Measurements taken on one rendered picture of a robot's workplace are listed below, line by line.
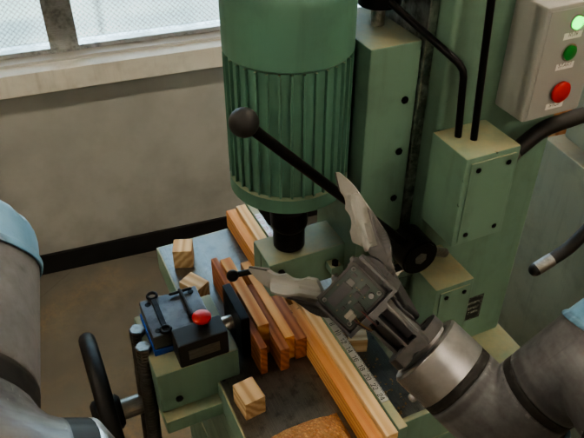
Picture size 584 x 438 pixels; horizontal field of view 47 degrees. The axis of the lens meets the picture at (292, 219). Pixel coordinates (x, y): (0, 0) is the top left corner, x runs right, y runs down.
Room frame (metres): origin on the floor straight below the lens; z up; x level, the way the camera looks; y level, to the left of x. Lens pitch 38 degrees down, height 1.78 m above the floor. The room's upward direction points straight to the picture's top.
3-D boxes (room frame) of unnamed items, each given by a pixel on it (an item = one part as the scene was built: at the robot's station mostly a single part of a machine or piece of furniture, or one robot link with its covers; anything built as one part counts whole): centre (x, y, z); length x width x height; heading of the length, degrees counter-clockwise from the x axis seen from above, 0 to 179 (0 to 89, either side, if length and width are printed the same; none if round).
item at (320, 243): (0.85, -0.01, 1.03); 0.14 x 0.07 x 0.09; 115
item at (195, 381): (0.75, 0.17, 0.91); 0.15 x 0.14 x 0.09; 25
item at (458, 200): (0.79, -0.25, 1.23); 0.09 x 0.08 x 0.15; 115
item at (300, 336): (0.83, 0.02, 0.92); 0.19 x 0.02 x 0.05; 25
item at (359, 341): (0.87, -0.12, 0.82); 0.04 x 0.04 x 0.03; 4
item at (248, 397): (0.65, 0.07, 0.92); 0.04 x 0.03 x 0.04; 31
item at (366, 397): (0.84, -0.02, 0.92); 0.60 x 0.02 x 0.05; 25
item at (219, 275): (0.82, 0.09, 0.93); 0.24 x 0.01 x 0.06; 25
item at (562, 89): (0.81, -0.36, 1.36); 0.03 x 0.01 x 0.03; 115
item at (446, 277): (0.77, -0.23, 1.02); 0.09 x 0.07 x 0.12; 25
